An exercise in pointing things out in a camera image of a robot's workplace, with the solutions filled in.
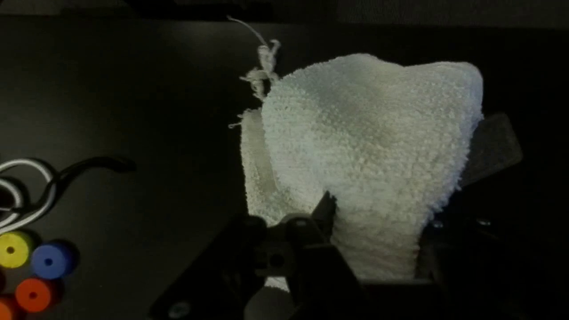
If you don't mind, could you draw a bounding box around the yellow disc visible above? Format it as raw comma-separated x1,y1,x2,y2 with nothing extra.
0,232,34,269

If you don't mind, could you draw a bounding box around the orange disc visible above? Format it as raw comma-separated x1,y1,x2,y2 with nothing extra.
14,278,55,314

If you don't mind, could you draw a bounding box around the blue disc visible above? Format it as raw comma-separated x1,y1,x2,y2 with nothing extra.
30,242,75,280

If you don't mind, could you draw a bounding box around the white cord loop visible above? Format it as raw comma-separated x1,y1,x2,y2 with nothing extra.
0,157,60,235

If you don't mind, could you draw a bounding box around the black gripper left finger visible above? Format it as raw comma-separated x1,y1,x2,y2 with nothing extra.
277,193,368,320

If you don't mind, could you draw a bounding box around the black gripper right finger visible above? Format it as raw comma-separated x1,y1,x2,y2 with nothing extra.
416,114,523,278

